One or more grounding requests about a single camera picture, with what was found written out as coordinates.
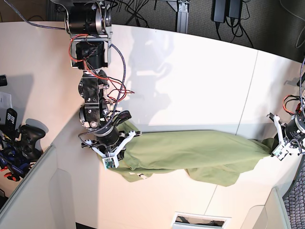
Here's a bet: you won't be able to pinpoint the white cable grommet tray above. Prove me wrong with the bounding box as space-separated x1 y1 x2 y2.
171 212 231 229

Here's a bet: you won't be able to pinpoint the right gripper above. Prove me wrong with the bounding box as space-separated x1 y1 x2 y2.
79 127 142 168

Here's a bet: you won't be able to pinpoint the grey partition panel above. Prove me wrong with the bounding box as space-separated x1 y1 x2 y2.
0 146 76 229
241 187 291 229

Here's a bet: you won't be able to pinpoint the aluminium frame post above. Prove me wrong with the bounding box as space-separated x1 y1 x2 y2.
167 0 191 34

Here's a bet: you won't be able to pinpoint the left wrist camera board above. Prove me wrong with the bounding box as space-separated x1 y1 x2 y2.
272 146 286 161

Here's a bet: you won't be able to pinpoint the black remote control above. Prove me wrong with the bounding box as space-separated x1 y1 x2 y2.
5 108 17 140

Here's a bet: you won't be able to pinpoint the green t-shirt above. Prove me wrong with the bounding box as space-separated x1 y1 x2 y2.
111 130 275 187

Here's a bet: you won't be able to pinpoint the black power adapter right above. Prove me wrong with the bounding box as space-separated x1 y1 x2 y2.
228 0 243 19

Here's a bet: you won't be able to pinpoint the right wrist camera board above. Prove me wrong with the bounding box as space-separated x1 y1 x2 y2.
102 157 115 169

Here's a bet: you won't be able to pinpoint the black power adapter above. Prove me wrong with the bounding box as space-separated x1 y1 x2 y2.
211 0 229 23
228 0 243 19

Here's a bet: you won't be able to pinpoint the blue orange clamp tools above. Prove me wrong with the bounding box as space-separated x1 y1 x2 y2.
0 137 31 182

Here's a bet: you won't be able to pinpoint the black power adapter left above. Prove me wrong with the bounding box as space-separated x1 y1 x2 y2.
211 0 229 23

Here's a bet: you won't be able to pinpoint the white paper sheet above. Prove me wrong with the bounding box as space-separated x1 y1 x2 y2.
0 92 12 109

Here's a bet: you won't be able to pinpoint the grey partition panel left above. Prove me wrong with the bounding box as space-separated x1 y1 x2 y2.
0 146 76 229

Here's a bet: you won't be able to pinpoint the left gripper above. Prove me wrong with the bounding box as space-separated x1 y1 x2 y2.
268 113 305 156

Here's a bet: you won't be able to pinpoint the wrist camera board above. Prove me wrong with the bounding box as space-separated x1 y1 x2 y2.
272 146 286 161
102 157 115 169

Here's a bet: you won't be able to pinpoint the grey partition panel right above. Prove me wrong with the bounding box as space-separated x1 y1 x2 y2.
241 187 291 229

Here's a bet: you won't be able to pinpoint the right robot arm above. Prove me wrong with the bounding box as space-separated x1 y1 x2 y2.
54 0 141 169

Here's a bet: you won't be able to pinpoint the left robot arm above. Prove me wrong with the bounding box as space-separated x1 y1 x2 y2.
267 62 305 160

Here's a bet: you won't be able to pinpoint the black game controller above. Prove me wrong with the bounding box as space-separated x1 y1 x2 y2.
20 125 46 162

